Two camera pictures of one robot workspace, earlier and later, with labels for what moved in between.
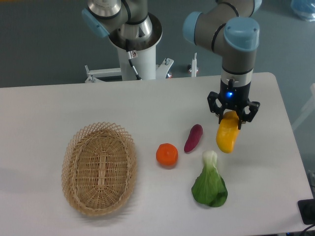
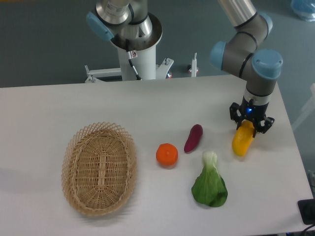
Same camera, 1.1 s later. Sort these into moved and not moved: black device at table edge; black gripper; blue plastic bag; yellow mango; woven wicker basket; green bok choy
Moved: yellow mango; black gripper
Not moved: green bok choy; blue plastic bag; woven wicker basket; black device at table edge
